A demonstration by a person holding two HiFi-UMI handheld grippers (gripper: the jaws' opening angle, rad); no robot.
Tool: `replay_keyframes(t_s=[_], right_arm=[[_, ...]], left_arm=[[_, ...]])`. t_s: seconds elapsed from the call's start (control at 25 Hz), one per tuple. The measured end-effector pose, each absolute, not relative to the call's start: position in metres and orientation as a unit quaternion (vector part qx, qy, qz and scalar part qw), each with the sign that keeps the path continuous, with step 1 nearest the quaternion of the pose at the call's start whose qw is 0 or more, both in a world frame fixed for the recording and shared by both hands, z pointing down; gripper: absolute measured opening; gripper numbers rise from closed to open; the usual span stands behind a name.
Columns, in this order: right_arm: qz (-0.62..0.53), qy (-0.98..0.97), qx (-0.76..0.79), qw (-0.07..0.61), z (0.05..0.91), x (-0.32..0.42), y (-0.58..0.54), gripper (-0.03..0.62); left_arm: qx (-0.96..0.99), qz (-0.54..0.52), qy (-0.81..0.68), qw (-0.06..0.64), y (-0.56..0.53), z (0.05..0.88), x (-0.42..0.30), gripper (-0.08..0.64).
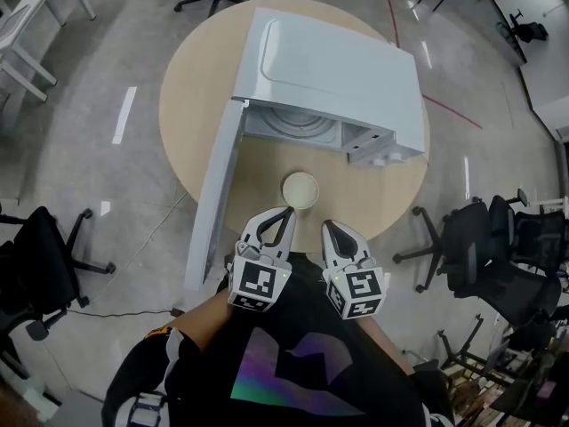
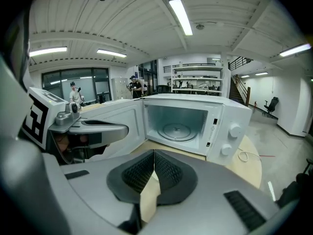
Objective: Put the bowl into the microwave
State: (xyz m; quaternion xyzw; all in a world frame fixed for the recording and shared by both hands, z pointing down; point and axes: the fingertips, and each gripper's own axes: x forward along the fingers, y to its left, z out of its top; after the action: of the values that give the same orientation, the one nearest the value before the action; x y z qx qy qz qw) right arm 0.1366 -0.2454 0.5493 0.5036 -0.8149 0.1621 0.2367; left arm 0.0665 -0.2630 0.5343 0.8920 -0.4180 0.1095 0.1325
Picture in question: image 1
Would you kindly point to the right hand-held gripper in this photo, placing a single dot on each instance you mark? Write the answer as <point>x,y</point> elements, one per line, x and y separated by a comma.
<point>355,289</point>

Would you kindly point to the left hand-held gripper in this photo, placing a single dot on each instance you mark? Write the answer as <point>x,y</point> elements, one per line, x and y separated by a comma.
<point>258,283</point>

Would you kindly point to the cream round bowl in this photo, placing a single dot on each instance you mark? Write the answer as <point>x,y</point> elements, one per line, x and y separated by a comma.
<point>300,189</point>

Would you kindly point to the white microwave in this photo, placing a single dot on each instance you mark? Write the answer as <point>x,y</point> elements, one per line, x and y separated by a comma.
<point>333,60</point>

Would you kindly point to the person's left forearm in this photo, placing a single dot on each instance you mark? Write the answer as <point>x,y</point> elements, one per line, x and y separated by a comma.
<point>209,323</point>

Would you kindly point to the person's right forearm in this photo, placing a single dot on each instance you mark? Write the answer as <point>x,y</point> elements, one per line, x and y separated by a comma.
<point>387,345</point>

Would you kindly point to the person's black printed shirt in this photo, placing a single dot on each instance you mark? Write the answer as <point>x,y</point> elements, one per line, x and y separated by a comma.
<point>289,372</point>

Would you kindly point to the round wooden table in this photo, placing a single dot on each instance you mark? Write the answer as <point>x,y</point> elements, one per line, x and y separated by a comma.
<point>195,105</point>

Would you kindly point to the white rectangular table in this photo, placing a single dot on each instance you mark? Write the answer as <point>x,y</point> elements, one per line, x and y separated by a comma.
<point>26,29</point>

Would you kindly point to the flat grey tray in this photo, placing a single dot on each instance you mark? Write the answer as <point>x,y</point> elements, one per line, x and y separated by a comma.
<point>15,22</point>

